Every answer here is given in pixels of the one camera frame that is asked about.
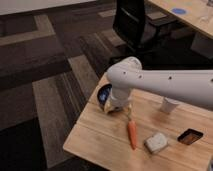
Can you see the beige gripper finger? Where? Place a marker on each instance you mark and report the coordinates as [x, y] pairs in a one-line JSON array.
[[108, 108], [128, 110]]

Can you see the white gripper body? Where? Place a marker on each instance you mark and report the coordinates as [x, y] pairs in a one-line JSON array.
[[119, 98]]

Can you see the white eraser block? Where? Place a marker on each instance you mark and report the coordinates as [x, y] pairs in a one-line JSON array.
[[156, 142]]

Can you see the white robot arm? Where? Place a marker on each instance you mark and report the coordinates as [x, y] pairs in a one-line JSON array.
[[194, 87]]

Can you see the orange carrot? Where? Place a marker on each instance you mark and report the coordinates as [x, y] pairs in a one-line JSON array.
[[132, 133]]

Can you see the dark blue bowl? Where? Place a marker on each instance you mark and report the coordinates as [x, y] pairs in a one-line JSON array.
[[103, 94]]

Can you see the white paper cup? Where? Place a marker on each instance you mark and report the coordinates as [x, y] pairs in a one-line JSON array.
[[168, 105]]

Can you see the black rectangular tray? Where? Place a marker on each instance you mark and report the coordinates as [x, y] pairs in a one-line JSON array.
[[190, 136]]

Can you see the black office chair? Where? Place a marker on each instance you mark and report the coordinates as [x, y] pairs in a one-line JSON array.
[[141, 26]]

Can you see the blue round coaster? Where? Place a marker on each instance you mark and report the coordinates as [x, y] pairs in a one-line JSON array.
[[179, 11]]

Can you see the wooden background desk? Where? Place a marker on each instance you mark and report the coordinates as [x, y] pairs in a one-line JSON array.
[[193, 9]]

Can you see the clear glass on desk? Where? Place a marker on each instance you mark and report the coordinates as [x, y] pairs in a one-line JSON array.
[[206, 14]]

